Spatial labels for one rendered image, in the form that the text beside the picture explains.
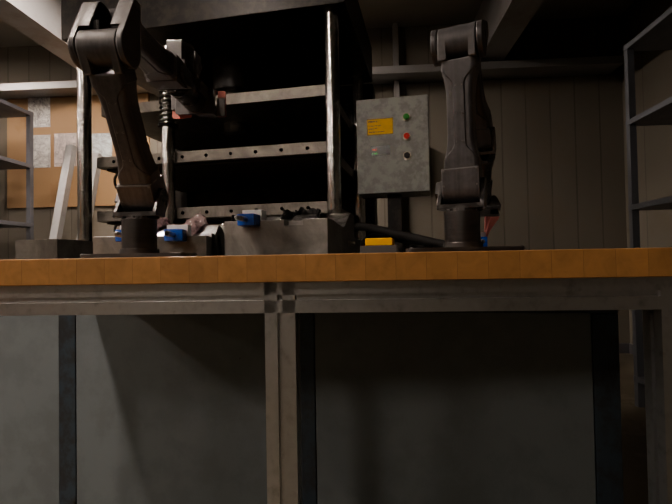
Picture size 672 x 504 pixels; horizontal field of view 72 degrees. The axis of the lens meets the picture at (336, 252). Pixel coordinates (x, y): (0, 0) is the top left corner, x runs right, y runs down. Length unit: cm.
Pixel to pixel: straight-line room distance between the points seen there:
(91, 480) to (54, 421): 18
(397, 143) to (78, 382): 141
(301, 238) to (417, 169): 96
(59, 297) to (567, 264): 74
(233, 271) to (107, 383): 74
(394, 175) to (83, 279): 144
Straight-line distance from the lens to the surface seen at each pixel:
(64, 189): 431
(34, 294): 84
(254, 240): 114
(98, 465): 143
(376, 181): 197
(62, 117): 498
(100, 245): 122
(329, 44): 203
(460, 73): 91
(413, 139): 199
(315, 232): 109
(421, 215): 403
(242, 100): 218
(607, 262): 72
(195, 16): 226
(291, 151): 201
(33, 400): 151
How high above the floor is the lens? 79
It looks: 1 degrees up
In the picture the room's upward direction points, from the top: 1 degrees counter-clockwise
